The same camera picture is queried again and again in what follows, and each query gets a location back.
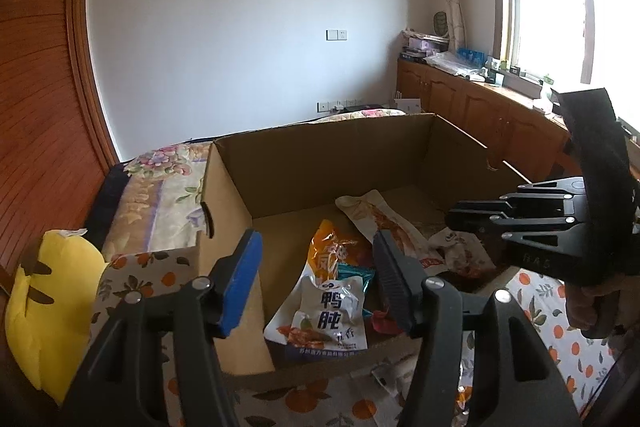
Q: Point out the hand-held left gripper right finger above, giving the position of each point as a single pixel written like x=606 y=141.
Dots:
x=395 y=277

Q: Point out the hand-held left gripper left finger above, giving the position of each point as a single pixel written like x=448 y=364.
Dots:
x=242 y=282

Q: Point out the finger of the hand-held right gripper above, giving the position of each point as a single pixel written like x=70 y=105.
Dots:
x=475 y=211
x=530 y=229

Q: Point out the white chicken feet snack packet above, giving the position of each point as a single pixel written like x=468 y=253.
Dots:
x=390 y=222

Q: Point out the orange snack packet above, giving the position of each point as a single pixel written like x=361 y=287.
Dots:
x=327 y=252

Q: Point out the white snack packet blue print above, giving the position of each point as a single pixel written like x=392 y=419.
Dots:
x=325 y=312

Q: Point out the brown cardboard box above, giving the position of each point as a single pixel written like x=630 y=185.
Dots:
x=300 y=167

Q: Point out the person's right hand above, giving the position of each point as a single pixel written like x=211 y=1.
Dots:
x=580 y=307

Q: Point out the teal snack packet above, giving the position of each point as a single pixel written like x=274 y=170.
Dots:
x=357 y=276

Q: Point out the red snack packet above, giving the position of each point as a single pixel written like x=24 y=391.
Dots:
x=385 y=319

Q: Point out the crumpled white snack packet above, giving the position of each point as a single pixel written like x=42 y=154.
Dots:
x=462 y=254

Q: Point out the small silver wrapper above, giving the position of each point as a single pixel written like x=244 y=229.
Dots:
x=392 y=369

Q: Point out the orange fruit print bedsheet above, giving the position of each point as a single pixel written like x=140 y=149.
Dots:
x=550 y=322

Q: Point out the wooden window cabinet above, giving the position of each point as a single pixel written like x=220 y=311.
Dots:
x=465 y=107

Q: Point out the floral quilt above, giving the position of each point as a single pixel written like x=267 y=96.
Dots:
x=160 y=192

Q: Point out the white card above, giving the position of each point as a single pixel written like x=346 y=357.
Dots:
x=409 y=105

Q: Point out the small orange wrapper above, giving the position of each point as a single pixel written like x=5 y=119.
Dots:
x=462 y=397

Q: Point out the black blanket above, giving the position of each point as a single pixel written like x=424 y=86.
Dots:
x=102 y=207

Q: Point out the pile of boxes and papers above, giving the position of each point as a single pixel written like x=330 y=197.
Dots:
x=445 y=54

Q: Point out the green hand fan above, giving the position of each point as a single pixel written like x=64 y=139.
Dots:
x=440 y=23

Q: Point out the yellow plush toy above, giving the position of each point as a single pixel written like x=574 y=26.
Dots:
x=45 y=302

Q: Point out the wooden wardrobe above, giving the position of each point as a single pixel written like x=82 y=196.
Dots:
x=40 y=82

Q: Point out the white wall sockets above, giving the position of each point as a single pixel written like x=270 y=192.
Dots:
x=340 y=105

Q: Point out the white wall switch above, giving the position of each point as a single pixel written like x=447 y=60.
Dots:
x=337 y=35

